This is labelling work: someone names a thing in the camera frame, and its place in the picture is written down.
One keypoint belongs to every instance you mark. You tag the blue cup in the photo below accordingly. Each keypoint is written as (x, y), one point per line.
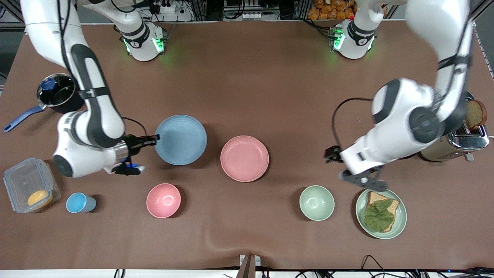
(77, 203)

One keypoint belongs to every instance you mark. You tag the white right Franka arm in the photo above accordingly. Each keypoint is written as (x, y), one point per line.
(96, 116)

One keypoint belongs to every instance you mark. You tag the yellow round food piece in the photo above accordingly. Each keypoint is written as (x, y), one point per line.
(39, 199)

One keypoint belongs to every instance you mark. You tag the brown bread slice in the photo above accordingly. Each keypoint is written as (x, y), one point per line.
(475, 114)

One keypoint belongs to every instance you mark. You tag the green plate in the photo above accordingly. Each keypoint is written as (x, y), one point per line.
(361, 216)

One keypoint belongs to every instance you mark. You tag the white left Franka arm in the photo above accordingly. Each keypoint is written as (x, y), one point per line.
(401, 112)

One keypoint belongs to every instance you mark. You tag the green lettuce leaf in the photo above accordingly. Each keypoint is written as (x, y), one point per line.
(380, 216)

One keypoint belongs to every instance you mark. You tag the toast bread slice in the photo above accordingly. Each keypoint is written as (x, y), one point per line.
(372, 197)

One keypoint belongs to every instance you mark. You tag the green bowl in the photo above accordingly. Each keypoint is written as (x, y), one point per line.
(317, 203)

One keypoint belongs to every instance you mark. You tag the pink plate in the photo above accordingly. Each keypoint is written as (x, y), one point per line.
(244, 158)

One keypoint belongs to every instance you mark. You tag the bag of bread rolls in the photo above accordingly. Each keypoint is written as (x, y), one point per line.
(332, 9)

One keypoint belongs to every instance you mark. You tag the white power strip with plugs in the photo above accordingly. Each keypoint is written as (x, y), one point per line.
(166, 7)

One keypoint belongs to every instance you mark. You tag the clear plastic lidded container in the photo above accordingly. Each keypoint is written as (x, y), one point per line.
(23, 181)

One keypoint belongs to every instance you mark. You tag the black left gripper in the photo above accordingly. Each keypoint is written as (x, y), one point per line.
(332, 153)

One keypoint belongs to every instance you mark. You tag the silver toaster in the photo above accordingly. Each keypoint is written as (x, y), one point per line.
(463, 141)

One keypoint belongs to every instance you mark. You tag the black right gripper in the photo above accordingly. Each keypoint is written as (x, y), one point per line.
(134, 142)

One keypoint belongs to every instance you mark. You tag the metal mounting bracket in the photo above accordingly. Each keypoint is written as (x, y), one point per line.
(249, 262)

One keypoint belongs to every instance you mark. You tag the pink bowl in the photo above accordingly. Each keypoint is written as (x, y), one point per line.
(163, 200)

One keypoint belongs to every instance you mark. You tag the blue plate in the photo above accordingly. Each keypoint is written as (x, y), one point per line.
(180, 139)

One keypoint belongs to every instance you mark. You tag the glass lid with blue knob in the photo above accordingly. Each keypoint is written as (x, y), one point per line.
(58, 92)

